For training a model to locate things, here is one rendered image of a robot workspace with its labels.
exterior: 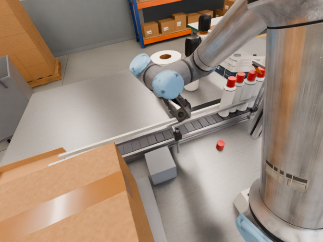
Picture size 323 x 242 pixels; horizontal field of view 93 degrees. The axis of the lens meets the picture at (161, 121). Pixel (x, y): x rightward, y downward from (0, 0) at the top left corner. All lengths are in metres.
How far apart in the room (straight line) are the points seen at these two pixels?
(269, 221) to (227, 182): 0.40
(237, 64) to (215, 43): 0.58
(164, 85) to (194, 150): 0.42
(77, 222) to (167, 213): 0.34
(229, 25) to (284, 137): 0.24
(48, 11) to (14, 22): 1.48
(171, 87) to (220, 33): 0.16
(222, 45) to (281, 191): 0.28
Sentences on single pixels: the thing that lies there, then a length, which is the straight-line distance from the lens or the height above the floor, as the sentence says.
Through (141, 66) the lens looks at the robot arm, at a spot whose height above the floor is 1.24.
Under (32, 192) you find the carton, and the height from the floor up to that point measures 1.12.
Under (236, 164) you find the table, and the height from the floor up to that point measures 0.83.
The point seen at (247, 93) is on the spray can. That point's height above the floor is 0.99.
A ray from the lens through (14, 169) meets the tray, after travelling 1.04.
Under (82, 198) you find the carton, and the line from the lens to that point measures 0.40.
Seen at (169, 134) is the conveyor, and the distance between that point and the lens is 0.73.
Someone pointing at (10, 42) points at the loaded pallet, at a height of 0.80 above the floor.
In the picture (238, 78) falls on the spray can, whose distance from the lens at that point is 0.75.
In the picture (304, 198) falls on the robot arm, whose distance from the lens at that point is 0.25.
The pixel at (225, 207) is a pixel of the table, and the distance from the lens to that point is 0.65.
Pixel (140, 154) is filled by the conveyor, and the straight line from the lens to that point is 0.71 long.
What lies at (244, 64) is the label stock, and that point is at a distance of 0.98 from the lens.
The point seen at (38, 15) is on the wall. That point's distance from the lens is 5.01.
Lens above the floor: 1.44
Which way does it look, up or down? 46 degrees down
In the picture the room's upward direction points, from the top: 9 degrees counter-clockwise
